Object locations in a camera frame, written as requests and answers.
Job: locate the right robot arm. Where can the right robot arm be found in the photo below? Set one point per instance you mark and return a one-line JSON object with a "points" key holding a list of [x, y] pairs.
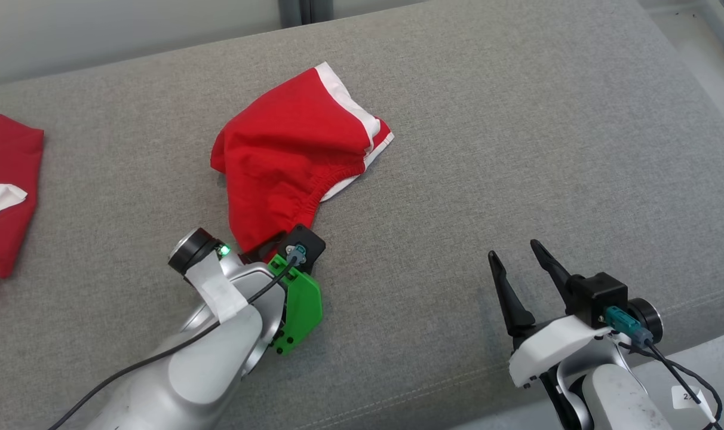
{"points": [[613, 400]]}

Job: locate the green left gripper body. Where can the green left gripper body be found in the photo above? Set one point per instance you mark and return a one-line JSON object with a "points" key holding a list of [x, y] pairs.
{"points": [[302, 307]]}

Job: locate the red shorts white stripe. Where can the red shorts white stripe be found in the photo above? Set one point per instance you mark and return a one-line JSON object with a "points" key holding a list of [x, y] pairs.
{"points": [[278, 149]]}

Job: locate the red white striped t-shirt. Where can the red white striped t-shirt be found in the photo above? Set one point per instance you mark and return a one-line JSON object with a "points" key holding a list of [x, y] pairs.
{"points": [[6, 155]]}

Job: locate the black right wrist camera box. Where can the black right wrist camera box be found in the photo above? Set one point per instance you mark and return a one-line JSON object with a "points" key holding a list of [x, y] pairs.
{"points": [[601, 295]]}

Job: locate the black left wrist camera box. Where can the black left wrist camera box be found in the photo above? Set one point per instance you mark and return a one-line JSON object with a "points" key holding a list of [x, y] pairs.
{"points": [[308, 242]]}

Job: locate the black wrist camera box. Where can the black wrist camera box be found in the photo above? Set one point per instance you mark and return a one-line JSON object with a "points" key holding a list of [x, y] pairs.
{"points": [[601, 295], [308, 242]]}

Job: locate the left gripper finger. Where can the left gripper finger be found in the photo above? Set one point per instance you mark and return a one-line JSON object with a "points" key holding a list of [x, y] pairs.
{"points": [[263, 252]]}

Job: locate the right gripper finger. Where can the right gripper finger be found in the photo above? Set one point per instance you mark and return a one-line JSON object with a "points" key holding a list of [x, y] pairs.
{"points": [[556, 272], [511, 310]]}

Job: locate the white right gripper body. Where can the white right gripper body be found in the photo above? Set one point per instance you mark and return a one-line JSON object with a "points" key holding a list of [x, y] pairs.
{"points": [[547, 343]]}

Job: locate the white partition panel grey frame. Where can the white partition panel grey frame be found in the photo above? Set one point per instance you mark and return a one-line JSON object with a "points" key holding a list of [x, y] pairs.
{"points": [[99, 30], [317, 9]]}

